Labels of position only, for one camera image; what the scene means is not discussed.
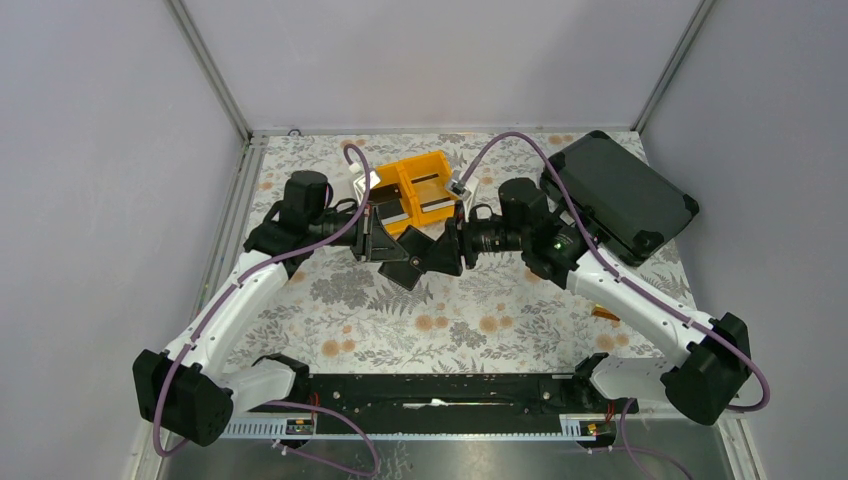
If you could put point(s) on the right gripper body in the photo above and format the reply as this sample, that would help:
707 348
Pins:
479 235

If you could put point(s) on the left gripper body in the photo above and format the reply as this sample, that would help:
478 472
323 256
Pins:
362 247

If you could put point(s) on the black leather card holder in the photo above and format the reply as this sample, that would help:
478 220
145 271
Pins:
407 272

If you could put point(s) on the white plastic bin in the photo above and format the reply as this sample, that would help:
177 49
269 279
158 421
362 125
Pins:
342 185

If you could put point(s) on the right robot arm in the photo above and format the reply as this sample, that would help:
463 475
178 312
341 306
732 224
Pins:
705 360

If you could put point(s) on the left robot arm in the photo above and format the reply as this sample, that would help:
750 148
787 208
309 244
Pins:
185 387

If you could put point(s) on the card in right orange bin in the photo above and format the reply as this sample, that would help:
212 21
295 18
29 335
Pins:
431 194

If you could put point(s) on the card in orange bin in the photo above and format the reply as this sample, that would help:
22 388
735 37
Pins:
388 200
431 194

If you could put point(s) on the card in left orange bin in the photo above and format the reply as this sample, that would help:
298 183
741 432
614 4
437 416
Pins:
388 200

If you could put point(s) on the floral table mat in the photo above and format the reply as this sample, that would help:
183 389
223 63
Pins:
341 316

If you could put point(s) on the right orange bin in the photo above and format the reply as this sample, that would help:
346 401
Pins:
430 163

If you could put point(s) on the orange bin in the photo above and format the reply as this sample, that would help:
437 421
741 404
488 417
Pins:
430 163
400 174

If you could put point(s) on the left orange bin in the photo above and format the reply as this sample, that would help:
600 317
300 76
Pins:
400 174

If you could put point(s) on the small orange object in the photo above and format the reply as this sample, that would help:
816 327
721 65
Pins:
603 313

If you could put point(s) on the black hard case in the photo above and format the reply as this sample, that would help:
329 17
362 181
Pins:
632 209

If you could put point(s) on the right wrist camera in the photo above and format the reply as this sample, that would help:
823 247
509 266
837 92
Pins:
465 190

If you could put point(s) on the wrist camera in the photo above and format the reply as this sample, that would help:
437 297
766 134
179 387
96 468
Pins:
465 190
360 178

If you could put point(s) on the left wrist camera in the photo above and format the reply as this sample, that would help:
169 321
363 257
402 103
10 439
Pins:
360 178

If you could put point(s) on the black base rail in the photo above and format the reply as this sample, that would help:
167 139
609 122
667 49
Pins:
473 396

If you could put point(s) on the white slotted cable duct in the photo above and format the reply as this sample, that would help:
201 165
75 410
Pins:
407 426

